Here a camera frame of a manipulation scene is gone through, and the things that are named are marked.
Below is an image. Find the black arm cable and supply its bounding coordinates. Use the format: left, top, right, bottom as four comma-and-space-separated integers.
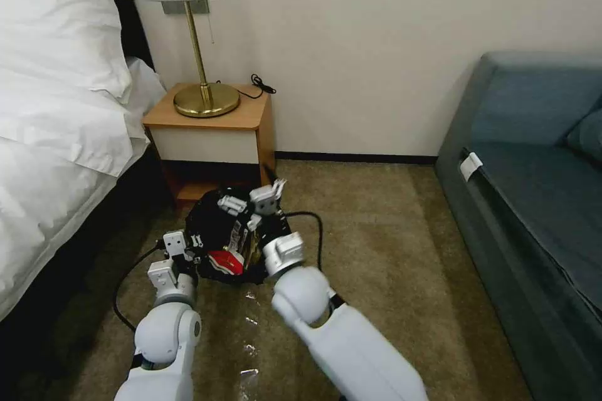
283, 211, 349, 309
113, 240, 166, 330

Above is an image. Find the small white pillow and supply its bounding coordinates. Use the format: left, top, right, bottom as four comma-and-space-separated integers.
124, 55, 168, 110

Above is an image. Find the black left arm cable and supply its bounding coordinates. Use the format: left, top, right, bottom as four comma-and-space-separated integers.
113, 240, 166, 330

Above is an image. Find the large white pillow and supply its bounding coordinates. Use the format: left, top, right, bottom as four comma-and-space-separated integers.
0, 0, 134, 107

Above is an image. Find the gold foil wrapper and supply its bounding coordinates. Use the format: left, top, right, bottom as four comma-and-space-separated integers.
244, 236, 262, 266

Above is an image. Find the clear plastic wrap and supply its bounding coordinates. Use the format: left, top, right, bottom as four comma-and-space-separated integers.
236, 290, 265, 395

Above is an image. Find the thin black lamp cord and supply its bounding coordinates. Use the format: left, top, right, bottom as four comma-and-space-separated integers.
215, 73, 278, 101

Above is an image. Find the wooden nightstand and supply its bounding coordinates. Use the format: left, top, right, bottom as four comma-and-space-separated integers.
142, 82, 277, 208

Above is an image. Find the black headboard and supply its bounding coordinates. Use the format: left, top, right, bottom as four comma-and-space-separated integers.
112, 0, 157, 74

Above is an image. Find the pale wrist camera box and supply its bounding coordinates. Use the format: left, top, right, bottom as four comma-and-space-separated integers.
162, 230, 187, 259
253, 198, 279, 218

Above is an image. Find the white sofa tag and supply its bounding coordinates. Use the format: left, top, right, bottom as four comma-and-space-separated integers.
459, 148, 486, 182

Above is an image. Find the teal sofa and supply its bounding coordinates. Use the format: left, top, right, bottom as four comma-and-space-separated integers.
434, 50, 602, 401

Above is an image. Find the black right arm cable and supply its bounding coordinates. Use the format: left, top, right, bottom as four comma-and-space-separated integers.
283, 211, 349, 309

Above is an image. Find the white duvet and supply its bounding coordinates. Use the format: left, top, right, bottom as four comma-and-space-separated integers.
0, 67, 152, 323

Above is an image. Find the trash bin with black bag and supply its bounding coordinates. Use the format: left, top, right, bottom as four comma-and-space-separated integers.
184, 186, 286, 286

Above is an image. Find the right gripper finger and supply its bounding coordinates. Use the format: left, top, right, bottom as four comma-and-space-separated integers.
250, 162, 288, 202
216, 194, 247, 217

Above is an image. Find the dark bed base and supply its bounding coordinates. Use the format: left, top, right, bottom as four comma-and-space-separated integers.
0, 140, 179, 401

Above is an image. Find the black baseboard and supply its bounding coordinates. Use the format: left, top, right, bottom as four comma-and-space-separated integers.
274, 150, 441, 167

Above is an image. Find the grey wall plate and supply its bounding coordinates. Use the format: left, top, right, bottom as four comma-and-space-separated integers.
161, 0, 211, 16

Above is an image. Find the red snack packet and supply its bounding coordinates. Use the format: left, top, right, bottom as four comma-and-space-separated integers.
206, 250, 246, 276

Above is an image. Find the teal sofa cushion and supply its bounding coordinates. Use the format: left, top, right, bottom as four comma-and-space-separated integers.
564, 107, 602, 166

